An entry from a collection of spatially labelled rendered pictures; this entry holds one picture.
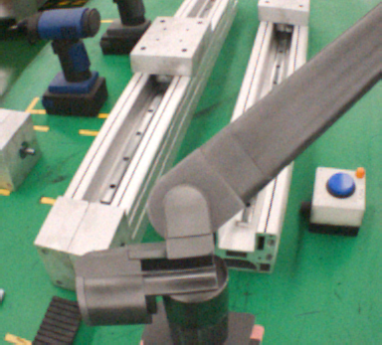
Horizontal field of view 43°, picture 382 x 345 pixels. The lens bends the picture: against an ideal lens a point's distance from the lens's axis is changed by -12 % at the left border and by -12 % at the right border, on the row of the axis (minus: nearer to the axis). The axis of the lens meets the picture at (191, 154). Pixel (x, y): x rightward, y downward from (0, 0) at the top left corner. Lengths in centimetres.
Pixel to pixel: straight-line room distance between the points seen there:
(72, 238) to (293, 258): 30
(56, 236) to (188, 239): 29
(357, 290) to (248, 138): 35
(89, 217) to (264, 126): 32
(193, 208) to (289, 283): 33
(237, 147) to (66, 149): 57
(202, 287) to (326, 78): 20
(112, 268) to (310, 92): 21
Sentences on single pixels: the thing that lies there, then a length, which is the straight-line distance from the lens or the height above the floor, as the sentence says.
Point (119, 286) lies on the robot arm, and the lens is 42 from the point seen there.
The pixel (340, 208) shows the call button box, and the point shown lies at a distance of 72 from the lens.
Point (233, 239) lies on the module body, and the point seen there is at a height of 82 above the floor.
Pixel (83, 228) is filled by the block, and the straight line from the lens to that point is 66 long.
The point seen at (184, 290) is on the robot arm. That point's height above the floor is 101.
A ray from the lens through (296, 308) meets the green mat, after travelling 68.
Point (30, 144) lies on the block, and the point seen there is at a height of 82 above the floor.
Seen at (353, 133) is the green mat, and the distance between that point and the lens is 94.
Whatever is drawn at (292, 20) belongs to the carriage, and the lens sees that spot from 110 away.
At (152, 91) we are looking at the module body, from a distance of 96.
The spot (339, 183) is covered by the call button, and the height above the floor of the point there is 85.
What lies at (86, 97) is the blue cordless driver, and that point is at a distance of 97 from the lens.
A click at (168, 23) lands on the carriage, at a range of 102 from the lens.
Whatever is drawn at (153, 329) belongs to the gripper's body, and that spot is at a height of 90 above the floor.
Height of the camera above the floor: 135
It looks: 40 degrees down
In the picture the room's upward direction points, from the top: 5 degrees counter-clockwise
